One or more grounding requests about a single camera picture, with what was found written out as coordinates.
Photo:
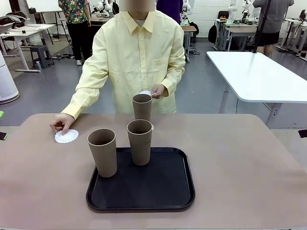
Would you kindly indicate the person in floral shirt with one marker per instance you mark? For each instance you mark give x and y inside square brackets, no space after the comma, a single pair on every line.
[73,14]

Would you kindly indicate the person in grey shirt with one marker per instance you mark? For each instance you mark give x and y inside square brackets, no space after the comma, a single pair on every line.
[275,16]

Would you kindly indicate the person's right hand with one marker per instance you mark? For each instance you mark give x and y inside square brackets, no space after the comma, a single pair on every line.
[62,121]

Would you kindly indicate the person's right forearm yellow sleeve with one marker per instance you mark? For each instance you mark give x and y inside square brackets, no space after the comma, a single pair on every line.
[79,103]

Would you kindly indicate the white cylindrical air purifier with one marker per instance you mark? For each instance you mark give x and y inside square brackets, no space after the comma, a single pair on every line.
[7,81]

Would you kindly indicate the small bottle on floor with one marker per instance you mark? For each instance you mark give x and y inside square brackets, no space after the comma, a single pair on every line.
[39,65]

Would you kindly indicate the grey workbench desk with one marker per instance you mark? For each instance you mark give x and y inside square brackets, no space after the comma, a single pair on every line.
[239,30]
[291,21]

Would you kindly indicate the whiteboard on stand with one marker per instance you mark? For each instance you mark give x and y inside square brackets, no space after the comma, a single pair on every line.
[43,6]

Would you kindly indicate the person in purple top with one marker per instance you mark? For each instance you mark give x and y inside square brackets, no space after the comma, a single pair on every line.
[171,9]

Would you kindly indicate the black backpack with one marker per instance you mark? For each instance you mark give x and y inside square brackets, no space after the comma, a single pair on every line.
[212,33]

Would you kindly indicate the person's left hand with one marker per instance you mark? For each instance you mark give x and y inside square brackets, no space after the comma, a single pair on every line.
[160,91]

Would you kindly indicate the white rectangular table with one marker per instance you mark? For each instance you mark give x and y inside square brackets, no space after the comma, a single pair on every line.
[259,76]

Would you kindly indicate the dark bag on desk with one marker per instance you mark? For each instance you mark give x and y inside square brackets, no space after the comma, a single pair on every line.
[14,18]

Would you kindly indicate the grey plastic stool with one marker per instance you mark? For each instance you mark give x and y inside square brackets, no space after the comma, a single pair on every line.
[40,50]

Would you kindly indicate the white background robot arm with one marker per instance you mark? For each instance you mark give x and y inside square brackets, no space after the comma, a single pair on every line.
[245,9]
[105,6]
[184,19]
[232,12]

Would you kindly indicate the tall brown paper cup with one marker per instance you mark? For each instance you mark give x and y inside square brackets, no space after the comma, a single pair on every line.
[140,148]
[142,110]
[103,158]

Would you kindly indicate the brown topped desk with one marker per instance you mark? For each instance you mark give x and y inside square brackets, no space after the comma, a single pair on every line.
[189,28]

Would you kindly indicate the black plastic tray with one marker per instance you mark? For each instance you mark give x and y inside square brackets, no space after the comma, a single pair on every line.
[148,189]

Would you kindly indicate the person's left forearm yellow sleeve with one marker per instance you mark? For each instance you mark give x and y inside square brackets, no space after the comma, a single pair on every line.
[172,81]

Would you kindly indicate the white desk with metal legs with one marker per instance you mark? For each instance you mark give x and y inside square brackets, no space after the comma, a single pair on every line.
[36,28]

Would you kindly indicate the person in yellow shirt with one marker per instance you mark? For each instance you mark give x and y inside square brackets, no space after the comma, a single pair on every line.
[139,60]

